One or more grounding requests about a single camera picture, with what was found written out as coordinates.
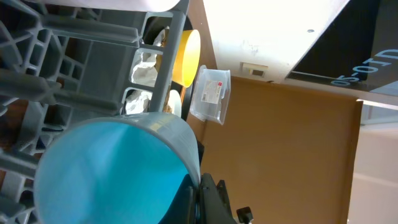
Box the clear plastic bin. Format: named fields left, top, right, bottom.
left=190, top=65, right=231, bottom=125

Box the light blue plastic cup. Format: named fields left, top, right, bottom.
left=34, top=113, right=200, bottom=223

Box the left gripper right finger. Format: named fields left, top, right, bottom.
left=198, top=173, right=236, bottom=224

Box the crumpled white napkin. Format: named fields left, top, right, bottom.
left=125, top=27, right=170, bottom=115

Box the yellow bowl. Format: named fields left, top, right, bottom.
left=172, top=30, right=201, bottom=88

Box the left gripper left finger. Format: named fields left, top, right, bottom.
left=159, top=174, right=195, bottom=224

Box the grey plate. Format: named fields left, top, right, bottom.
left=167, top=90, right=182, bottom=117

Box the grey dishwasher rack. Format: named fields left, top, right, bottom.
left=1, top=1, right=189, bottom=223

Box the pink plastic cup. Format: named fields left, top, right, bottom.
left=35, top=0, right=180, bottom=12

